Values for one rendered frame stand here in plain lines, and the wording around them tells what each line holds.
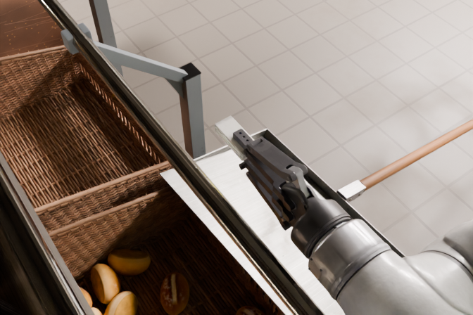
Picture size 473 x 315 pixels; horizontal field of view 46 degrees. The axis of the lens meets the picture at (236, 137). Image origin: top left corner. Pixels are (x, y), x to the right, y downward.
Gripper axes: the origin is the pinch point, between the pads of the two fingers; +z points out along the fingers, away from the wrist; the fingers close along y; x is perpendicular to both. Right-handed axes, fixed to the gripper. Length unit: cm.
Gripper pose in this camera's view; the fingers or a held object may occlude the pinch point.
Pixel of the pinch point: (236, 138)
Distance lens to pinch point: 78.5
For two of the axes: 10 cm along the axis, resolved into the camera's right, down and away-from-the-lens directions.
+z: -5.8, -6.3, 5.2
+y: 0.0, 6.4, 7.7
